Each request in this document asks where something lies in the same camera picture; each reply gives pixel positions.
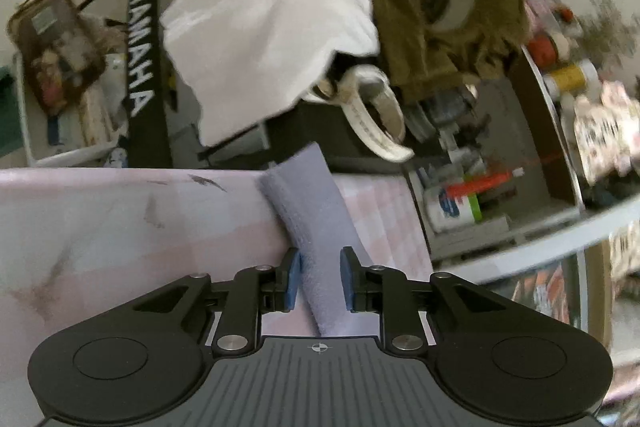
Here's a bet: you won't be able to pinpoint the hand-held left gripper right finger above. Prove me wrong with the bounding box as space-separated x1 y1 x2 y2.
340 247 506 353

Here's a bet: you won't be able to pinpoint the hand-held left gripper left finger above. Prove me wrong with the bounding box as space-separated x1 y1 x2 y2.
132 248 303 354

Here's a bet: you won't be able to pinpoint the lavender fleece garment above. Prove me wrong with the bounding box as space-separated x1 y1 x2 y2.
257 142 392 339

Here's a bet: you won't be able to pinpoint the white wristwatch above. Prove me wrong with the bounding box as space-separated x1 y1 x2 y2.
305 66 416 164

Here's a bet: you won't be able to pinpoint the orange red tube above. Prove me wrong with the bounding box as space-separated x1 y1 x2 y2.
445 167 526 198

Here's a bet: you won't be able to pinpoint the pink printed desk mat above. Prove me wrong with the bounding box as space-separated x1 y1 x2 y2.
0 167 436 408

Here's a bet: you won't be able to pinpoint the black keyboard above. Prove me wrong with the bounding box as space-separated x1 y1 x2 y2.
125 0 453 180

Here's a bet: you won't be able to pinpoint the white storage bin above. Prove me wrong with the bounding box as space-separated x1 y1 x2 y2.
14 52 132 168

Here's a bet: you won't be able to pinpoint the white garment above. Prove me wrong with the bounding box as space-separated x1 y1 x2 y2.
160 0 381 148

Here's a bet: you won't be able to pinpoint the olive green jacket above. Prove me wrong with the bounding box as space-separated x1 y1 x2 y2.
365 0 532 104

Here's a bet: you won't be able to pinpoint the yellow cylindrical jar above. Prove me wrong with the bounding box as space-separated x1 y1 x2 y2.
542 59 599 98

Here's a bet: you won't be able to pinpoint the small red jar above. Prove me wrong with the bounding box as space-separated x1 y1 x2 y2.
529 34 559 64

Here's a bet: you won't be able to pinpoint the brown bag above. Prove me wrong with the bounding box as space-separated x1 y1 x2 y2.
6 0 108 118

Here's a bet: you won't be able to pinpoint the dried flower sprigs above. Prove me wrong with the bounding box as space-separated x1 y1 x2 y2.
585 0 640 72

